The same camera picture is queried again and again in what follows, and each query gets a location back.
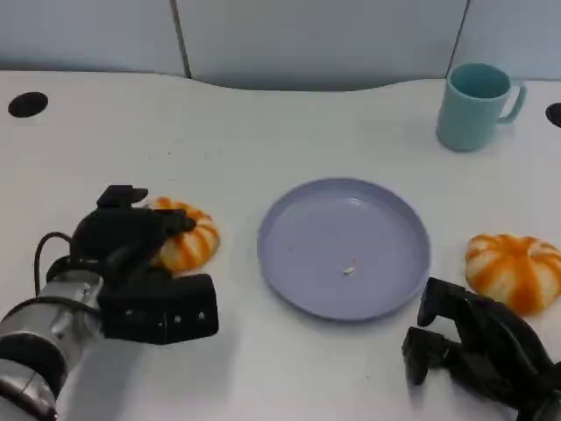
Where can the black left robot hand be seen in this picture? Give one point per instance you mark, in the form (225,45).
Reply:
(118,232)

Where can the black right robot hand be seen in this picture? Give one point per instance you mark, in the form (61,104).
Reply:
(495,346)

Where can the orange and white bread roll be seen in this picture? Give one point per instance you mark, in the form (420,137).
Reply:
(513,272)
(193,250)

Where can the black table grommet hole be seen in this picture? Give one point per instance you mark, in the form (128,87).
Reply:
(28,104)
(555,115)

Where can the small white crumb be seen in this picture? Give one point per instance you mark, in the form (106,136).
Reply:
(349,271)

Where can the lilac plate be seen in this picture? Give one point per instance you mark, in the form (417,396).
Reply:
(333,245)

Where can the pale green mug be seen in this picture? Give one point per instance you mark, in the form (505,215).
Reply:
(469,118)

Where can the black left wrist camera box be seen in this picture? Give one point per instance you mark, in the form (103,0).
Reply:
(166,311)

